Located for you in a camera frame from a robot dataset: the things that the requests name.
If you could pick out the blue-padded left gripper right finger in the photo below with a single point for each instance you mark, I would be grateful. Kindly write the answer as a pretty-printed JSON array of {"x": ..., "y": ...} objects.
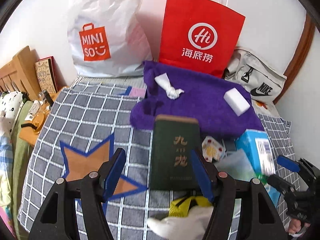
[{"x": 201, "y": 176}]

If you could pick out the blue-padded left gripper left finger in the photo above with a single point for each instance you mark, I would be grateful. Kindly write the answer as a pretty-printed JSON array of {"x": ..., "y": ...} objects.
[{"x": 113, "y": 172}]

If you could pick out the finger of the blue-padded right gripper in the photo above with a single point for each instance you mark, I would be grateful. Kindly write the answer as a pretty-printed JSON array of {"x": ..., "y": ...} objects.
[
  {"x": 287, "y": 163},
  {"x": 279, "y": 183}
]

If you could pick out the white and green glove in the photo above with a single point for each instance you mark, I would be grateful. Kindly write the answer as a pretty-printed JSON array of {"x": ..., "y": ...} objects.
[{"x": 182, "y": 228}]

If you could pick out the person's right hand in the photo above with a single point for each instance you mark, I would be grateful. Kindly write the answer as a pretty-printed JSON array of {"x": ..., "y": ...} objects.
[{"x": 296, "y": 227}]

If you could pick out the orange fruit snack sachet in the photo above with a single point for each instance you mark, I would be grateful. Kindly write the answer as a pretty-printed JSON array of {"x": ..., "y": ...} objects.
[{"x": 212, "y": 150}]

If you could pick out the dark green tin box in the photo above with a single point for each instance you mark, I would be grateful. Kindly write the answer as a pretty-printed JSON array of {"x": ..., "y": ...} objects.
[{"x": 174, "y": 137}]

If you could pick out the orange star blue outline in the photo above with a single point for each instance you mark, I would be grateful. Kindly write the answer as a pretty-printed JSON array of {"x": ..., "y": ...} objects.
[{"x": 79, "y": 164}]

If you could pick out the clear plastic wrapper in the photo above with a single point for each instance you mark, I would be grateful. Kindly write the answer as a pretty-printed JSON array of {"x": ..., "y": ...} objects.
[{"x": 237, "y": 165}]

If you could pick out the blue tissue pack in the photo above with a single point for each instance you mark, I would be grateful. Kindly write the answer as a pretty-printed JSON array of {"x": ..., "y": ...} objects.
[{"x": 257, "y": 147}]

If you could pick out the purple towel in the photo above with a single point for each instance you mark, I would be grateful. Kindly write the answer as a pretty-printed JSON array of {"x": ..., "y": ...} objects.
[{"x": 202, "y": 99}]

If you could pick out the white sponge block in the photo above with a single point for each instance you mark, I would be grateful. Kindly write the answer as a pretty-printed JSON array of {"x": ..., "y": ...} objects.
[{"x": 236, "y": 101}]

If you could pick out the grey Nike bag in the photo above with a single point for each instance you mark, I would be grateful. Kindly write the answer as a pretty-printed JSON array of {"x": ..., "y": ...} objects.
[{"x": 247, "y": 69}]

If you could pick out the white knotted cloth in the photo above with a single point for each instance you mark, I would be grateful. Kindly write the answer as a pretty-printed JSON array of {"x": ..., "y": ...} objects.
[{"x": 164, "y": 82}]

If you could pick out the wooden side table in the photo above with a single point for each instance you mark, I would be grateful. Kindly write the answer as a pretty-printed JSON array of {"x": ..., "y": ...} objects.
[{"x": 30, "y": 130}]

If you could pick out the glass bottle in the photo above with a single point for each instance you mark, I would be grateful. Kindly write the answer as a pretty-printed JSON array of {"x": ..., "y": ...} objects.
[{"x": 33, "y": 110}]

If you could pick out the patterned book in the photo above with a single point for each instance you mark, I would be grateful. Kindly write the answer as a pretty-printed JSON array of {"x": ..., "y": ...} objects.
[{"x": 45, "y": 72}]

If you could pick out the red Haidilao paper bag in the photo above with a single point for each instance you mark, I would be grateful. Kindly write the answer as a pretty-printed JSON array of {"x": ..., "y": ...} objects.
[{"x": 199, "y": 35}]

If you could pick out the wooden headboard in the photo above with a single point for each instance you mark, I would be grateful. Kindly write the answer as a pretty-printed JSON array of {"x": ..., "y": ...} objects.
[{"x": 20, "y": 75}]

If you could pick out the white Miniso plastic bag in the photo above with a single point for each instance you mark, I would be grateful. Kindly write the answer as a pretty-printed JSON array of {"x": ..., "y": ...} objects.
[{"x": 106, "y": 39}]

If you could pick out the wooden door frame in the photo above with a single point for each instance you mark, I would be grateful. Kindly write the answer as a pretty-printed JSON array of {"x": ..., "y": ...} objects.
[{"x": 299, "y": 56}]

